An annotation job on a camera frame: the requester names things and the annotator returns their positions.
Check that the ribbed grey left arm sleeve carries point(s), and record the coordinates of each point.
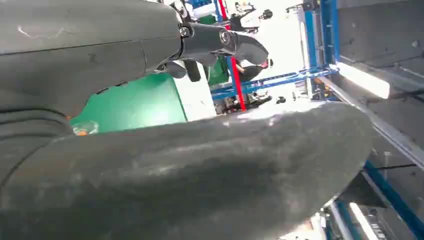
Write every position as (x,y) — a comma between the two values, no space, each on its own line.
(23,132)

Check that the white panel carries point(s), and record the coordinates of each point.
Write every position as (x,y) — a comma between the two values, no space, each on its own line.
(195,99)

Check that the red pole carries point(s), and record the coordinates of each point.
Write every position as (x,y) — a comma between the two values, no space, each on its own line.
(238,82)

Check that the blue frame crossbeam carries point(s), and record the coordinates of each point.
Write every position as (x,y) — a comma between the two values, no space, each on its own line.
(275,81)

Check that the blue frame beam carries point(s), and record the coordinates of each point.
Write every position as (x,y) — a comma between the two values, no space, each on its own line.
(394,198)

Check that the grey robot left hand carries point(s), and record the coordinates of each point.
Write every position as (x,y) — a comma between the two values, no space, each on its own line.
(99,39)

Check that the silver ceiling rail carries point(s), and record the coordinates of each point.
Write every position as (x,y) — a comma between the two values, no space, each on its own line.
(391,132)

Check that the white and black device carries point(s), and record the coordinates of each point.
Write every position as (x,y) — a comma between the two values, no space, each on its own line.
(250,16)

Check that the blue frame upright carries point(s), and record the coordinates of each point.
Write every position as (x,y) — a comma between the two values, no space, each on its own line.
(326,33)

